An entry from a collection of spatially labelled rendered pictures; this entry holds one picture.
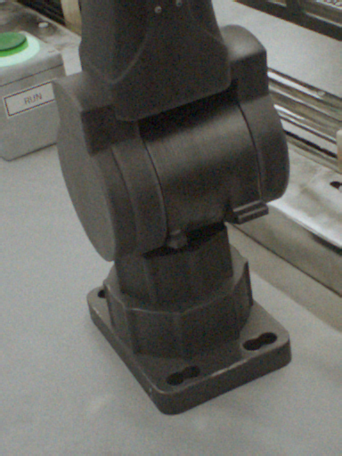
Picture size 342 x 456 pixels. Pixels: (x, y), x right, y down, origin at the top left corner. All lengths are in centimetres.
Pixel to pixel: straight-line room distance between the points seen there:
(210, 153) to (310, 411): 15
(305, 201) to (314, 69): 30
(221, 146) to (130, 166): 5
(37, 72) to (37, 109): 3
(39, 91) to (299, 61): 25
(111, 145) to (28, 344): 19
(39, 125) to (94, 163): 38
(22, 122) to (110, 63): 38
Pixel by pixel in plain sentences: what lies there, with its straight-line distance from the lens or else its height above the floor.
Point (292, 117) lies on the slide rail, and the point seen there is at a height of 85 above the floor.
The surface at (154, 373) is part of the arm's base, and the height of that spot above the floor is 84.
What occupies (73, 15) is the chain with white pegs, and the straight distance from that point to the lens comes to 107.
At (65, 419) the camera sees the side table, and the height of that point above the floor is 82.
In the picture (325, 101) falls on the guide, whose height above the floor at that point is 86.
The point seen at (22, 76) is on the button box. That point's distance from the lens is 86.
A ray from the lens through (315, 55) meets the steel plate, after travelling 98.
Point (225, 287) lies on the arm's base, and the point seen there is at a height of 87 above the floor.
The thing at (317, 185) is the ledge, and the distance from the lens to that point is 69.
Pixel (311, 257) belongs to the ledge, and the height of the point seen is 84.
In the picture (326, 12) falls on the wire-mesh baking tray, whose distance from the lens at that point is 88.
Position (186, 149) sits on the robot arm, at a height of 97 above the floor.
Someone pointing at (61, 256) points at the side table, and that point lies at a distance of 73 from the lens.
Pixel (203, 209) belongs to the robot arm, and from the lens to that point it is 52.
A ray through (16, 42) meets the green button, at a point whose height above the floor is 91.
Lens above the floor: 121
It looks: 32 degrees down
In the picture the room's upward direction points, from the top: 9 degrees counter-clockwise
